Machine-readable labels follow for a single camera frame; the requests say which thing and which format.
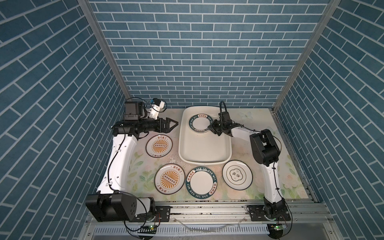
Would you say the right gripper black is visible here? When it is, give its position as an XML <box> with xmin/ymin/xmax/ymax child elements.
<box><xmin>206</xmin><ymin>119</ymin><xmax>225</xmax><ymax>137</ymax></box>

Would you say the green rimmed plate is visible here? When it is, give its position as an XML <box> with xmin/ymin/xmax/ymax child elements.
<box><xmin>189</xmin><ymin>114</ymin><xmax>214</xmax><ymax>134</ymax></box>
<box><xmin>189</xmin><ymin>118</ymin><xmax>199</xmax><ymax>133</ymax></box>
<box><xmin>185</xmin><ymin>166</ymin><xmax>218</xmax><ymax>200</ymax></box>

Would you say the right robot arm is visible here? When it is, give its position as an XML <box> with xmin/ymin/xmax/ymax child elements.
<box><xmin>208</xmin><ymin>111</ymin><xmax>288</xmax><ymax>220</ymax></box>

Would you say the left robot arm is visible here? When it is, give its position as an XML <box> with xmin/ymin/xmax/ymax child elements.
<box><xmin>85</xmin><ymin>97</ymin><xmax>179</xmax><ymax>224</ymax></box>

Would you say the white plastic bin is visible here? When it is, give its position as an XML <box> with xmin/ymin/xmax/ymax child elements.
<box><xmin>179</xmin><ymin>106</ymin><xmax>232</xmax><ymax>166</ymax></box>

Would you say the orange sunburst plate rear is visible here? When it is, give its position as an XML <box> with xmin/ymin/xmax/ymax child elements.
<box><xmin>146</xmin><ymin>135</ymin><xmax>173</xmax><ymax>158</ymax></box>

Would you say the orange sunburst plate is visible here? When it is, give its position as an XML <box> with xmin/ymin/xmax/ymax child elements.
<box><xmin>146</xmin><ymin>135</ymin><xmax>173</xmax><ymax>158</ymax></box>
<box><xmin>154</xmin><ymin>164</ymin><xmax>186</xmax><ymax>195</ymax></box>

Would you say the white plate clover motif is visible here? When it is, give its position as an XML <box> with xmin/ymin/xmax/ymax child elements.
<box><xmin>222</xmin><ymin>160</ymin><xmax>253</xmax><ymax>191</ymax></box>

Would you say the orange sunburst plate front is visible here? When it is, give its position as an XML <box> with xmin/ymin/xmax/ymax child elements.
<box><xmin>154</xmin><ymin>164</ymin><xmax>186</xmax><ymax>195</ymax></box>

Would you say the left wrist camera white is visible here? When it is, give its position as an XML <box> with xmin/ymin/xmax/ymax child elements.
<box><xmin>149</xmin><ymin>98</ymin><xmax>168</xmax><ymax>120</ymax></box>

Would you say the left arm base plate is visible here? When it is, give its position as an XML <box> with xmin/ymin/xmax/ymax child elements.
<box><xmin>130</xmin><ymin>206</ymin><xmax>171</xmax><ymax>223</ymax></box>

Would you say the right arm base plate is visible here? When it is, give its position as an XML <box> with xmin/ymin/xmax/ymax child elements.
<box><xmin>245</xmin><ymin>205</ymin><xmax>292</xmax><ymax>222</ymax></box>

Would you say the white ribbed cable duct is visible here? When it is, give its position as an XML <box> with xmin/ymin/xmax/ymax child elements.
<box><xmin>93</xmin><ymin>224</ymin><xmax>270</xmax><ymax>236</ymax></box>

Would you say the aluminium mounting rail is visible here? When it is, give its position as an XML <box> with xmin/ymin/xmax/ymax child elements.
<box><xmin>156</xmin><ymin>200</ymin><xmax>334</xmax><ymax>224</ymax></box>

